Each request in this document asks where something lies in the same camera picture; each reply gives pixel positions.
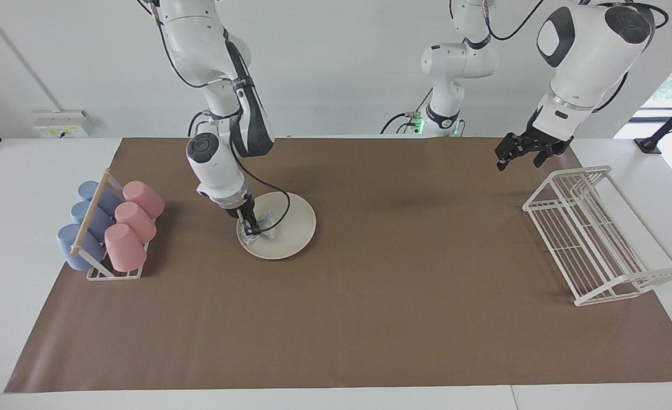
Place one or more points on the clear plastic bag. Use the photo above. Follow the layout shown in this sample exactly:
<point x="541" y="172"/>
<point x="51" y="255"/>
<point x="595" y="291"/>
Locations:
<point x="265" y="221"/>

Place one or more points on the cream round plate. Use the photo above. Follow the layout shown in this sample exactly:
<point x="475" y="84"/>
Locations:
<point x="293" y="228"/>

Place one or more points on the black stand with pole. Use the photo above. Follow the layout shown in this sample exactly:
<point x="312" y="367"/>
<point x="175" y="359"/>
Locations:
<point x="649" y="143"/>

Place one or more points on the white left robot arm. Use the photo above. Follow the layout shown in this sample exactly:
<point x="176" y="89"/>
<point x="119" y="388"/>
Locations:
<point x="586" y="51"/>

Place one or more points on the brown table mat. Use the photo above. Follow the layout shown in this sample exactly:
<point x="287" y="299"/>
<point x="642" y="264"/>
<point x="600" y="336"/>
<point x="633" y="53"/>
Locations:
<point x="370" y="319"/>

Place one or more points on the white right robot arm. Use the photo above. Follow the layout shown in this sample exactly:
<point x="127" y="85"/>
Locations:
<point x="216" y="165"/>

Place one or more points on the blue plastic cup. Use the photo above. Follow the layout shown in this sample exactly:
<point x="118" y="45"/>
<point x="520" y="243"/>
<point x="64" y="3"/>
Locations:
<point x="99" y="221"/>
<point x="107" y="199"/>
<point x="68" y="242"/>

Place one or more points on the pink plastic cup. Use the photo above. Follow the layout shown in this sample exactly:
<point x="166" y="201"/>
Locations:
<point x="125" y="247"/>
<point x="144" y="198"/>
<point x="135" y="221"/>

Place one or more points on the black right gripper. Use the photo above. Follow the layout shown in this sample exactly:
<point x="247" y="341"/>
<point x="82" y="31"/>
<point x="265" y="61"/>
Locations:
<point x="244" y="210"/>

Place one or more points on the white cup holder rack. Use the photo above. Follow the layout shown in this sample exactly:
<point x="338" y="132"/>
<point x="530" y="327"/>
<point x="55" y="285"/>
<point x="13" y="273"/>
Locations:
<point x="91" y="213"/>

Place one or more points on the white wall power outlet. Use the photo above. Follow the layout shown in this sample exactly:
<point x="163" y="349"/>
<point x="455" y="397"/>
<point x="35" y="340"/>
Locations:
<point x="62" y="124"/>

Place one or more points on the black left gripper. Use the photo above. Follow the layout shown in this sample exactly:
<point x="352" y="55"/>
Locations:
<point x="541" y="136"/>

